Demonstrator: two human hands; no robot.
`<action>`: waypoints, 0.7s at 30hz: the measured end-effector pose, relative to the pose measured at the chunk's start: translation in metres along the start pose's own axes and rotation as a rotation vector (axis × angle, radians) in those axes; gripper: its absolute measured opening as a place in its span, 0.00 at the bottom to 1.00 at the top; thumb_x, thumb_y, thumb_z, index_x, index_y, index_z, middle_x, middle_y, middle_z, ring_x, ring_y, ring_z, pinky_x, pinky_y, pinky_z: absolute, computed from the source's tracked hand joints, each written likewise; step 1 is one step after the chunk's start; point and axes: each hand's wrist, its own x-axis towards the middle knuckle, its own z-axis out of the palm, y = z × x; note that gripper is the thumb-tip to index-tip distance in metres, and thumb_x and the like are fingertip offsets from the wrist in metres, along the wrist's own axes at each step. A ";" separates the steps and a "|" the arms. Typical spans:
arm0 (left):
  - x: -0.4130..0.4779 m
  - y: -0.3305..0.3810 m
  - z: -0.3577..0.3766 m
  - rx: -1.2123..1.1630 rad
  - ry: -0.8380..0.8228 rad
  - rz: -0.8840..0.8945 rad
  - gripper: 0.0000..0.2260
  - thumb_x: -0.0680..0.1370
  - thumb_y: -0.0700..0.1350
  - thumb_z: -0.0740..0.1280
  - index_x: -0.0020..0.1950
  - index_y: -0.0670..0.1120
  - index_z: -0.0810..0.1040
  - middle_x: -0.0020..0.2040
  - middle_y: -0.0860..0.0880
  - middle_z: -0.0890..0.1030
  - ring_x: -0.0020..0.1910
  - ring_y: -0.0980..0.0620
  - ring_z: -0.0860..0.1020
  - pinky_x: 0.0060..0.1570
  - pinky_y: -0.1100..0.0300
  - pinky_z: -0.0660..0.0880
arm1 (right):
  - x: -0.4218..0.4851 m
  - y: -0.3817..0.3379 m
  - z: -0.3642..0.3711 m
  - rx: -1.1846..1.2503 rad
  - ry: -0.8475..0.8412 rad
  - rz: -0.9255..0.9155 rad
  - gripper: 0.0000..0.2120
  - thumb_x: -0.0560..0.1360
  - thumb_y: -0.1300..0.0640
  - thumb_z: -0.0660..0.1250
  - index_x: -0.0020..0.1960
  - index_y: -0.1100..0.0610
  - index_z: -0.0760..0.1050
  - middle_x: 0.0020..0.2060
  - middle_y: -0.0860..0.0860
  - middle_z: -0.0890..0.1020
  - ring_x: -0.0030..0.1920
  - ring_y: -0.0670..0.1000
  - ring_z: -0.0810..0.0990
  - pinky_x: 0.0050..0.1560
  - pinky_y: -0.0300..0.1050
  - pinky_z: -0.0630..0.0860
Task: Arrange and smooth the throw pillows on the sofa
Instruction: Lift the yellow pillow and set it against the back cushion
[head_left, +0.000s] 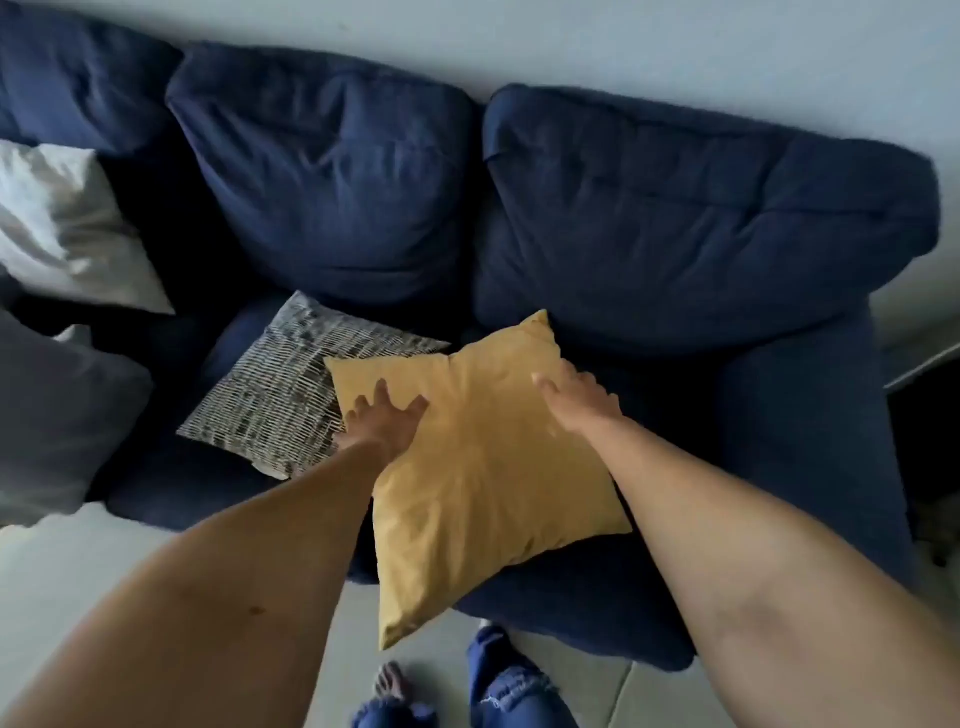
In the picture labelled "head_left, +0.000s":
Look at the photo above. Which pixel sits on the person's left hand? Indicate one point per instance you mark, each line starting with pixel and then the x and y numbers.
pixel 379 427

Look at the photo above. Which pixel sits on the yellow cushion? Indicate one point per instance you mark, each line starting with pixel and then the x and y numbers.
pixel 480 480

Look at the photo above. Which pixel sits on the person's right jeans leg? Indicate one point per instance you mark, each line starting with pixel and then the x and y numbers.
pixel 510 686

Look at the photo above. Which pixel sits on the person's bare foot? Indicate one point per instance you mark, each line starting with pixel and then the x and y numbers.
pixel 391 682

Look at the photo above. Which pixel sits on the person's right hand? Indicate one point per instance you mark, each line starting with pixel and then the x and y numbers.
pixel 585 405

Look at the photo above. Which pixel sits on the person's left jeans leg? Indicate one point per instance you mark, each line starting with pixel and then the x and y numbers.
pixel 394 716

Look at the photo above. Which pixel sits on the dark side table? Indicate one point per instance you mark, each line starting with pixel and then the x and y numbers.
pixel 926 435

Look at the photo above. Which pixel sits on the black white patterned cushion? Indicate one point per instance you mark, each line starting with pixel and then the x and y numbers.
pixel 277 390

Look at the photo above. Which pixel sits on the person's left forearm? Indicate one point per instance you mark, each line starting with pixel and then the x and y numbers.
pixel 247 585

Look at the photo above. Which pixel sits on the person's jeans leg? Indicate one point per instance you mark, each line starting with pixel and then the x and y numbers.
pixel 394 716
pixel 510 686

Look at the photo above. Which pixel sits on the navy blue sofa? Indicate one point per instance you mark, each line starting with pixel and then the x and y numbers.
pixel 802 442

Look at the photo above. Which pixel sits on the navy sofa back cushion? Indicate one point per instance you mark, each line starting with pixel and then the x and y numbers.
pixel 675 225
pixel 75 75
pixel 330 172

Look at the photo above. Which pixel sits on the person's right forearm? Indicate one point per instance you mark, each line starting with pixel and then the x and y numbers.
pixel 750 570

